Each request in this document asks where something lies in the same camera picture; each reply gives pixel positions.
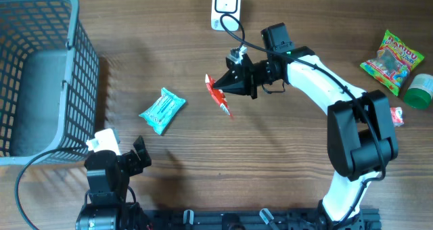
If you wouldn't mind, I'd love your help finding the small red packet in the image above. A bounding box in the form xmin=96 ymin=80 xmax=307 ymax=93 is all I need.
xmin=205 ymin=74 xmax=233 ymax=117

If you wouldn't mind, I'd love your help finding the teal wet wipes pack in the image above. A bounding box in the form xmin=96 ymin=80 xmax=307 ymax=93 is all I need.
xmin=139 ymin=87 xmax=186 ymax=135

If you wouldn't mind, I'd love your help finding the Haribo gummy worms bag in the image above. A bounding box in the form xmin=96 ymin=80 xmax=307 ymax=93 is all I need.
xmin=360 ymin=30 xmax=424 ymax=96

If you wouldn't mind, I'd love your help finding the red white small box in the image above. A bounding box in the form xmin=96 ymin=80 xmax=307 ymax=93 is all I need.
xmin=390 ymin=107 xmax=404 ymax=127

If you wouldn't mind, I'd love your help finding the green lid jar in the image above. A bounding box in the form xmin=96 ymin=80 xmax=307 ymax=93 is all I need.
xmin=403 ymin=74 xmax=432 ymax=110

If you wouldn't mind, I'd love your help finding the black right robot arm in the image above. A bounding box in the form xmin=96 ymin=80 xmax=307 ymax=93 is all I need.
xmin=212 ymin=23 xmax=398 ymax=229

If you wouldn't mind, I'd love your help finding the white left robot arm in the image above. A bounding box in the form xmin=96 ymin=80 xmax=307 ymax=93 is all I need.
xmin=75 ymin=136 xmax=153 ymax=230

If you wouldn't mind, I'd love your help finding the white barcode scanner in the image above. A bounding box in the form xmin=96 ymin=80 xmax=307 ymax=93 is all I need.
xmin=210 ymin=0 xmax=241 ymax=31

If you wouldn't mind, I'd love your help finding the grey plastic shopping basket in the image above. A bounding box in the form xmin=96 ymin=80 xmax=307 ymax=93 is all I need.
xmin=1 ymin=0 xmax=100 ymax=166

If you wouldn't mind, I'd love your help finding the black camera cable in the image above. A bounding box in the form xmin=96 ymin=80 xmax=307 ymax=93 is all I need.
xmin=219 ymin=13 xmax=388 ymax=230
xmin=14 ymin=145 xmax=89 ymax=230

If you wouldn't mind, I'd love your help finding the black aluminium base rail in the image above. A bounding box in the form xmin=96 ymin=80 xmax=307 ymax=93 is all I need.
xmin=141 ymin=208 xmax=382 ymax=230

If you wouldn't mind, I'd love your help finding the black left camera cable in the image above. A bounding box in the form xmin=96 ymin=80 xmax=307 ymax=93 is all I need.
xmin=14 ymin=145 xmax=89 ymax=230

